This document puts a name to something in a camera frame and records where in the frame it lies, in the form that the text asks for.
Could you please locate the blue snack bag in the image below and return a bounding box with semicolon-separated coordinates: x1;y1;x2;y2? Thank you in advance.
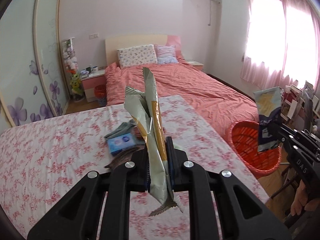
253;87;281;152

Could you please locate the red plastic trash basket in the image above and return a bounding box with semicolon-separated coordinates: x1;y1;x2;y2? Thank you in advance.
227;120;282;179

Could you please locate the right human hand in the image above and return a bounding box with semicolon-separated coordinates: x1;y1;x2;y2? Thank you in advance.
290;180;319;216

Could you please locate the cluttered desk with boxes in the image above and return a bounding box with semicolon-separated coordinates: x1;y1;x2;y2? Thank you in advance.
280;81;319;133

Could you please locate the blue tissue pack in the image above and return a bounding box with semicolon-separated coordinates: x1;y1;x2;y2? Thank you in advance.
107;133;136;156

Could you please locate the red checked cloth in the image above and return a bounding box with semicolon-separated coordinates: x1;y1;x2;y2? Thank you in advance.
132;126;144;140

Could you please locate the grey green cloth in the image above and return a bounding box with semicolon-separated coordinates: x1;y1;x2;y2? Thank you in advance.
104;119;136;141

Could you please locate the small red basket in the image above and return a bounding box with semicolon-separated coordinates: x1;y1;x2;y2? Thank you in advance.
94;85;107;107

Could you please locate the pink window curtain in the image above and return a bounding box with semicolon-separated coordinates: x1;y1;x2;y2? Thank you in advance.
240;0;319;89

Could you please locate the pink white left nightstand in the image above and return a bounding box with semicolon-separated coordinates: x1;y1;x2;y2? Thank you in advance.
81;69;106;102

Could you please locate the right nightstand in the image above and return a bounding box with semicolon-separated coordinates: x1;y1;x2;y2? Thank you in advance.
187;60;204;71

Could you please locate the bed with coral duvet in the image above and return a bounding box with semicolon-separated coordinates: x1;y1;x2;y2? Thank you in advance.
105;34;258;139

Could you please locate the floral white pillow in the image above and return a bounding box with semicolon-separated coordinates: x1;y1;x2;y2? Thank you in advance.
117;44;158;68

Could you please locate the pink striped pillow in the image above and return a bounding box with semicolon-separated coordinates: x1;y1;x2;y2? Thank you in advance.
156;45;178;64

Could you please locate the plush toy stack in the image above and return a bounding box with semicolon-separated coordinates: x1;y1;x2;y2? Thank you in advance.
61;38;85;102

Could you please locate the glass floral wardrobe door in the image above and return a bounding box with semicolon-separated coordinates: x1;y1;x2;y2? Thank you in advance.
1;0;69;130

